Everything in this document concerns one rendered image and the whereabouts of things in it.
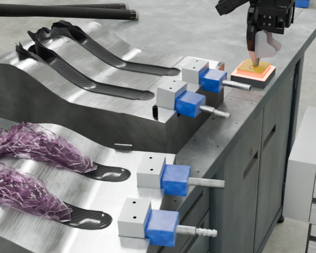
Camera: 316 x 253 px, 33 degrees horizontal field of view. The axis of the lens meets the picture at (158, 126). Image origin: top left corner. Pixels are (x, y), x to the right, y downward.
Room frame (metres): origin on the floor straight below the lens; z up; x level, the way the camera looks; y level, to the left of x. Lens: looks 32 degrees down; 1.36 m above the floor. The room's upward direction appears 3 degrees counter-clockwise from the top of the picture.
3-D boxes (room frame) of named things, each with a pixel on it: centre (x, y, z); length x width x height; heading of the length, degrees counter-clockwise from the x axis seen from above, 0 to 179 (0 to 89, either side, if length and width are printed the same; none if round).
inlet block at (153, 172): (0.65, -0.03, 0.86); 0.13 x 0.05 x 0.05; 77
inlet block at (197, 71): (0.91, -0.12, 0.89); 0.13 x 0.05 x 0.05; 60
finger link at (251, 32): (1.07, -0.21, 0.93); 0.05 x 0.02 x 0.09; 150
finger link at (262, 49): (1.06, -0.24, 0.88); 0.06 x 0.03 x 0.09; 60
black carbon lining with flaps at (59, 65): (0.99, 0.13, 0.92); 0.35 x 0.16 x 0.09; 60
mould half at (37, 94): (1.00, 0.14, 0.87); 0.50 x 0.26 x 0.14; 60
